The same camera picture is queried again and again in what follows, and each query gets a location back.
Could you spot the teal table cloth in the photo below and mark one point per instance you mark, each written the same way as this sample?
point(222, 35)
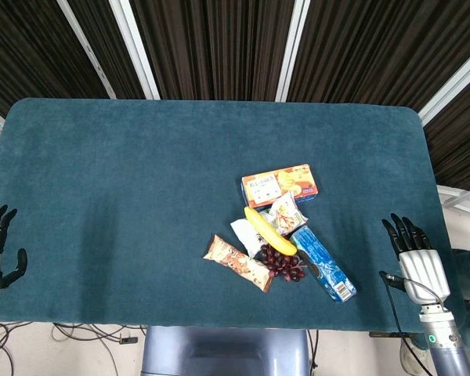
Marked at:
point(141, 203)

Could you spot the yellow banana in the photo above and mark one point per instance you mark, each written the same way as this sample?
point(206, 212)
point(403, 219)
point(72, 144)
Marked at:
point(269, 232)

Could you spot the chips snack bag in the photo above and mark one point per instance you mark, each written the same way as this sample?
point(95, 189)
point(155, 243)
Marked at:
point(288, 217)

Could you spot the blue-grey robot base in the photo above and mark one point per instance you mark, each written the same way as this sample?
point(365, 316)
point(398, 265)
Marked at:
point(227, 352)

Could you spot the white aluminium frame rail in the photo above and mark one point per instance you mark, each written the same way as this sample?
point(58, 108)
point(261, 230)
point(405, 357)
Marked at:
point(452, 90)
point(291, 51)
point(135, 49)
point(87, 49)

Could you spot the brown snack bar wrapper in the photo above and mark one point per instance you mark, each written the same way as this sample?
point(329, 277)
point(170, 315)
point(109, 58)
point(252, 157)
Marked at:
point(241, 266)

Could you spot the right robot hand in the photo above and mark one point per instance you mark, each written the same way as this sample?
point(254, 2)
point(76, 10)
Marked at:
point(422, 270)

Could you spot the orange cookie box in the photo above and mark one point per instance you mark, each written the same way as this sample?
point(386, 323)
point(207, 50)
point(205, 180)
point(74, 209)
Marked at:
point(279, 185)

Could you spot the red grape bunch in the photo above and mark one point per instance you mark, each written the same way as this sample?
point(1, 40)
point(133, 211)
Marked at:
point(282, 264)

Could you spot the blue long snack box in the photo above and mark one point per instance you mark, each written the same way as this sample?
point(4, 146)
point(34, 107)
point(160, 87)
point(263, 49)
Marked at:
point(323, 266)

